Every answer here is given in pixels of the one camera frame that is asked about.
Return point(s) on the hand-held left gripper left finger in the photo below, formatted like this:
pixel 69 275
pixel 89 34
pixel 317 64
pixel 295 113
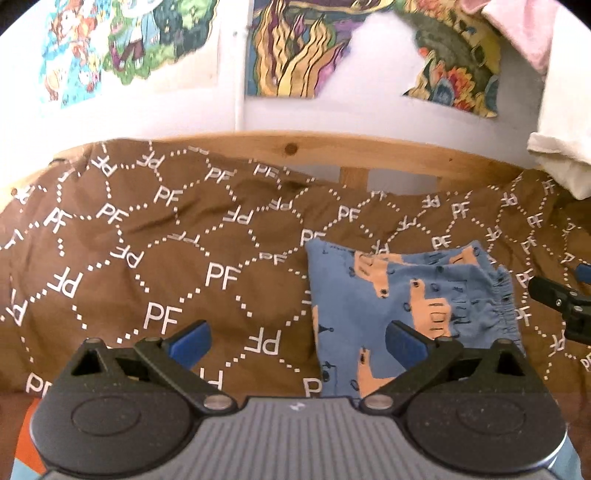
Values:
pixel 191 340

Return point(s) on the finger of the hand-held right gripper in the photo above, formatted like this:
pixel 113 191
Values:
pixel 570 309
pixel 584 272

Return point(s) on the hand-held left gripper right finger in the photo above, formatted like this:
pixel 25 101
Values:
pixel 404 341

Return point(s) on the blue pants with orange print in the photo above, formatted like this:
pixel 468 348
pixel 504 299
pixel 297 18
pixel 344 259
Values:
pixel 369 295

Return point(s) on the brown printed blanket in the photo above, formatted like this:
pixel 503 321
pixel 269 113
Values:
pixel 138 240

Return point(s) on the white cloth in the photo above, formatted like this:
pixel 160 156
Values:
pixel 568 115

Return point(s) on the colourful patchwork blanket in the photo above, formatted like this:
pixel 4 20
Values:
pixel 27 443

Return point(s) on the pink cloth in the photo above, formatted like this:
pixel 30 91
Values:
pixel 521 23

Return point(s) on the wooden bed frame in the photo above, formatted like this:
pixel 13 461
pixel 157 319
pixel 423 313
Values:
pixel 295 148

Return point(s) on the torn colourful wall poster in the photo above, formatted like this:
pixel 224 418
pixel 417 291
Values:
pixel 295 55

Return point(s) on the cartoon wall poster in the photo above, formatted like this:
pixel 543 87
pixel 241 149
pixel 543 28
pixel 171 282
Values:
pixel 124 41

